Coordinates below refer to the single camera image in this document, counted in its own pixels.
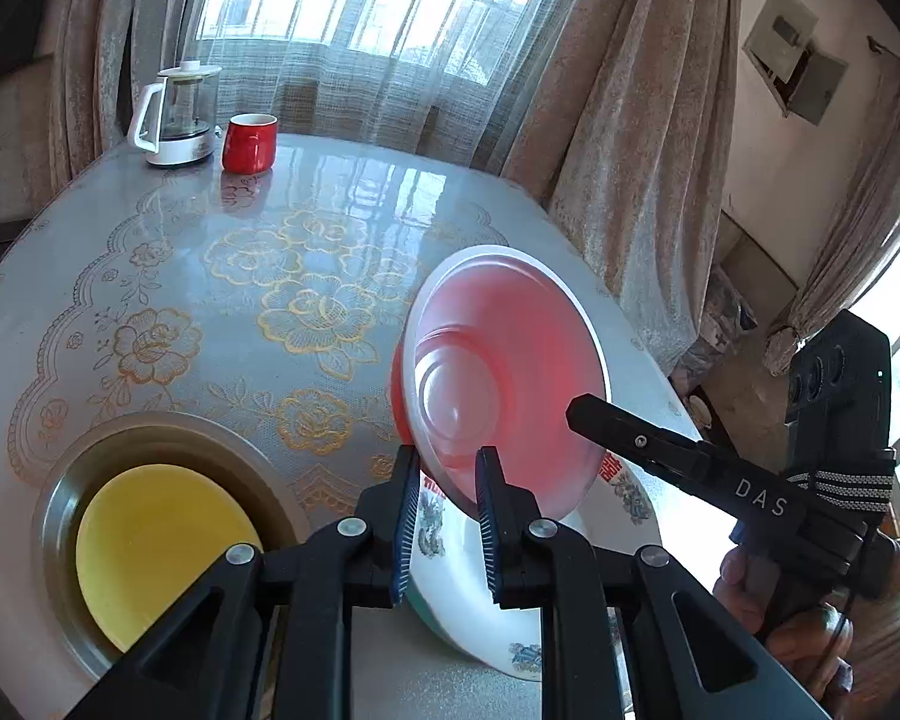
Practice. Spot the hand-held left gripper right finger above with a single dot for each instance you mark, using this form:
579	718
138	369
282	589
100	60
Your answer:
487	525

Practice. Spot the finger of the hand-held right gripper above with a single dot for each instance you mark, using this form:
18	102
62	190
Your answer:
630	439

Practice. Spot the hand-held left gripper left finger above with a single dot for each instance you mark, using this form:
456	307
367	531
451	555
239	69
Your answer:
405	525

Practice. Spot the white dragon print plate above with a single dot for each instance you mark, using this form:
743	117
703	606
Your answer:
615	510

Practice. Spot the red plastic bowl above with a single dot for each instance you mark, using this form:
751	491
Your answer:
510	360

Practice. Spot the stainless steel bowl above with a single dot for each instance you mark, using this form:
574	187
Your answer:
195	439

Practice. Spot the yellow plate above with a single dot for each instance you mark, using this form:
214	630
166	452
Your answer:
157	540

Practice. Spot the person's right hand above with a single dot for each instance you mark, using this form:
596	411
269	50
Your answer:
739	585

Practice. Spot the lace floral tablecloth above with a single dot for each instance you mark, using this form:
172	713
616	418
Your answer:
270	277

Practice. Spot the beige patterned curtain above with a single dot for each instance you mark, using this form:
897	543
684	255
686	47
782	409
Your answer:
105	52
645	127

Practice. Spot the tied beige curtain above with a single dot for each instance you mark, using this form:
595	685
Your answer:
862	202

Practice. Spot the red mug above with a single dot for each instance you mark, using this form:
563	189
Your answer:
247	146

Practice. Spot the white sheer curtain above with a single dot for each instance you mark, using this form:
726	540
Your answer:
390	90

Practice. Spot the open wall electrical box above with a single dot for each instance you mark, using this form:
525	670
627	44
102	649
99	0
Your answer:
795	60

